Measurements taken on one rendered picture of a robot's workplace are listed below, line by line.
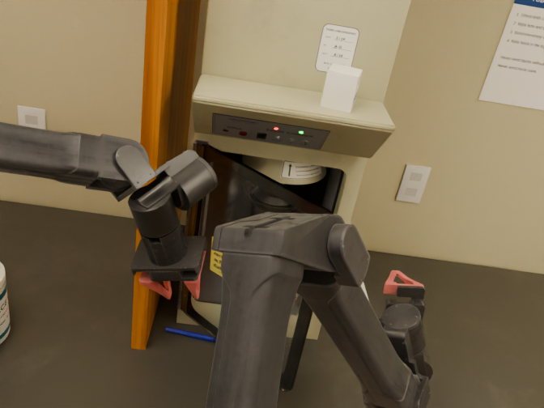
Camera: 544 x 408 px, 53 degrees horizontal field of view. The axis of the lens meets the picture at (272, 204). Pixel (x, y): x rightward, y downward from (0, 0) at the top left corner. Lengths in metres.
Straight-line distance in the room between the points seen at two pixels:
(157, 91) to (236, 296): 0.48
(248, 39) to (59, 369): 0.71
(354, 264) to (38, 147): 0.40
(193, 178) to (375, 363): 0.34
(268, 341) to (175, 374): 0.68
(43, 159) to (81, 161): 0.04
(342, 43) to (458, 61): 0.57
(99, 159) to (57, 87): 0.81
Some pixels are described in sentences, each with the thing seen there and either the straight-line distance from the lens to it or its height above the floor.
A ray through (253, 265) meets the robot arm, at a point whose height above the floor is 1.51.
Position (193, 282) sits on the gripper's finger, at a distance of 0.79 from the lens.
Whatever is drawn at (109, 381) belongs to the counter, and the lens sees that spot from 1.13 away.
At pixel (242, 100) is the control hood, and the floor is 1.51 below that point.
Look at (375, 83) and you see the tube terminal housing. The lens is 0.97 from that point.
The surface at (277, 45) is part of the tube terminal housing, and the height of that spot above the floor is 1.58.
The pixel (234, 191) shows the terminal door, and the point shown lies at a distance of 0.95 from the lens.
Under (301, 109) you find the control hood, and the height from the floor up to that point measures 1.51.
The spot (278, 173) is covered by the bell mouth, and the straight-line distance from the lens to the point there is 1.04.
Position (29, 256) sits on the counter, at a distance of 1.45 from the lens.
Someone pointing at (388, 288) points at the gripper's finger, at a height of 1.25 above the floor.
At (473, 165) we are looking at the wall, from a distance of 1.59.
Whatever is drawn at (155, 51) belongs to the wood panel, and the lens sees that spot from 0.86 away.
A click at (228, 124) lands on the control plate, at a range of 0.90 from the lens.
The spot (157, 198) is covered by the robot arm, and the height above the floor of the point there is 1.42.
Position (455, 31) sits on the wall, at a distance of 1.44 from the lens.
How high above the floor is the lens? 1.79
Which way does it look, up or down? 29 degrees down
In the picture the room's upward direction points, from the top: 11 degrees clockwise
